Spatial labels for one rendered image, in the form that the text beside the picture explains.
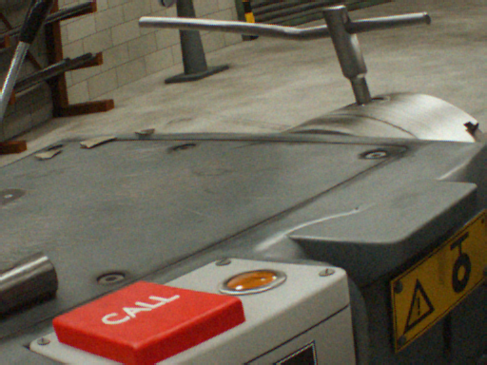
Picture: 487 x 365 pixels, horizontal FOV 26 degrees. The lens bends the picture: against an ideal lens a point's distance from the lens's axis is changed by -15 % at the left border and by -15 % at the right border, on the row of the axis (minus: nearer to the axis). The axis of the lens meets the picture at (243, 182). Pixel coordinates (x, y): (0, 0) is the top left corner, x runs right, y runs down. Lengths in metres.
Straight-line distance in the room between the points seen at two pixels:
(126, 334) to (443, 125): 0.51
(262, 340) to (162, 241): 0.15
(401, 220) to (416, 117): 0.35
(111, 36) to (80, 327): 9.75
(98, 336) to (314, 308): 0.10
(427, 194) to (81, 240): 0.19
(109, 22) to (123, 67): 0.50
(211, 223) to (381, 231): 0.10
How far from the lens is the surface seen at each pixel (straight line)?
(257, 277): 0.50
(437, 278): 0.60
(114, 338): 0.43
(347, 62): 0.93
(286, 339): 0.47
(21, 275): 0.51
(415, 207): 0.57
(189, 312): 0.44
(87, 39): 9.94
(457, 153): 0.66
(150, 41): 10.59
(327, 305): 0.48
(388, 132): 0.86
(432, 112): 0.91
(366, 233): 0.54
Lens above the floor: 1.41
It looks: 14 degrees down
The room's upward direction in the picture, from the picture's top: 11 degrees counter-clockwise
